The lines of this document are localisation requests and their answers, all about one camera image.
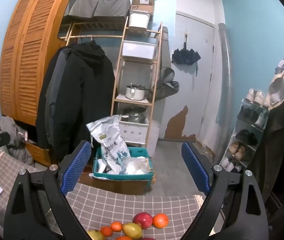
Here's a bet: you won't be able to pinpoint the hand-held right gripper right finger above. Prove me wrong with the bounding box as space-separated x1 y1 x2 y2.
181 141 269 240

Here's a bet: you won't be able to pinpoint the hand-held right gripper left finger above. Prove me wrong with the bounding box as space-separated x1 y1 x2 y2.
4 140 92 240

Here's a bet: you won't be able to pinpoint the small tangerine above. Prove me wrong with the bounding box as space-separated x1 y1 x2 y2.
100 226 113 237
110 221 123 232

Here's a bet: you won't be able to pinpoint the red apple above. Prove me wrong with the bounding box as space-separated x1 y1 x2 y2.
132 212 154 229

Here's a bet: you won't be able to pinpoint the grey crumpled jacket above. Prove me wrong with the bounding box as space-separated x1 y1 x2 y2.
0 116 35 167

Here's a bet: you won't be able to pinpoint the wooden drawer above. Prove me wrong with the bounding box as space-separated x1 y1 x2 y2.
24 141 52 167

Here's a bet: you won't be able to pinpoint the white rice bag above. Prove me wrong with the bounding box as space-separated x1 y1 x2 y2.
86 115 131 174

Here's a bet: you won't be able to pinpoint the teal plastic basket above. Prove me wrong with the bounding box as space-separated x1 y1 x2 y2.
92 147 155 182

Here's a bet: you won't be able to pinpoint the shoe rack with shoes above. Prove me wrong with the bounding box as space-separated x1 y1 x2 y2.
219 88 270 174

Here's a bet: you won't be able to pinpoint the large cardboard box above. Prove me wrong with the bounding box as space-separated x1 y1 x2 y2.
78 165 155 195

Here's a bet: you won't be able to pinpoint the white foam box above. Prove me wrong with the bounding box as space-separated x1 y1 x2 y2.
146 125 160 157

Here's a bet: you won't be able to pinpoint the clear plastic bags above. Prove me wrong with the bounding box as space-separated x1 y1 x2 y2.
119 156 151 175

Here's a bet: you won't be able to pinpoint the white patterned bin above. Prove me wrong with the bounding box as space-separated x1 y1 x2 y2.
119 121 149 147

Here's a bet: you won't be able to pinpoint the yellow green mango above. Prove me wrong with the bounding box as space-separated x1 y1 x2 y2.
122 222 143 239
87 230 106 240

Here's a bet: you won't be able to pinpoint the black hooded jacket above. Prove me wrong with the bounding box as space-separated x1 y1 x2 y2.
57 40 116 160

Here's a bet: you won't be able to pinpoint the steel pot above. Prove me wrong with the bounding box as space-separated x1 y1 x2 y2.
122 107 147 123

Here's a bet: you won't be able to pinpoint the white door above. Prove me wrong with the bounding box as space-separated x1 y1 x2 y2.
176 14 216 140

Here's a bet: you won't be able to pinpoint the dark grey coat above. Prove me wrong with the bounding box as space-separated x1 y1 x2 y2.
35 47 68 150

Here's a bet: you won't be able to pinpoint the grey hanging bag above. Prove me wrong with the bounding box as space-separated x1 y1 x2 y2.
154 67 180 102

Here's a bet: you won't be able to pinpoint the dark brown cloth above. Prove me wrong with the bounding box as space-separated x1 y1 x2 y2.
253 96 284 205

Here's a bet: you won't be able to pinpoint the metal pipe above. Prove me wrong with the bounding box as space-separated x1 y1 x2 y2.
213 23 234 164

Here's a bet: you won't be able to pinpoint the wooden louvered wardrobe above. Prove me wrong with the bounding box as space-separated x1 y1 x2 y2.
0 0 82 127

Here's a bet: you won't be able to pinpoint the white cooking pot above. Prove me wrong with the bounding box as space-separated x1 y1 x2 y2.
125 84 155 100

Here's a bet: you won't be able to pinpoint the dark folded umbrella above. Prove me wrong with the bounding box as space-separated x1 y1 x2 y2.
171 34 202 77

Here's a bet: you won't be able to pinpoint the white plastic bin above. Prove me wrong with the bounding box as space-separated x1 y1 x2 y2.
121 41 156 59
128 10 149 29

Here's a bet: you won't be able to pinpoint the wooden clothes rack shelf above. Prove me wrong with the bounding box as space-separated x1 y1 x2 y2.
58 16 164 153

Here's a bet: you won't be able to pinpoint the grey fabric storage bag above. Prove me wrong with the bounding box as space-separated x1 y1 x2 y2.
68 0 102 20
94 0 131 22

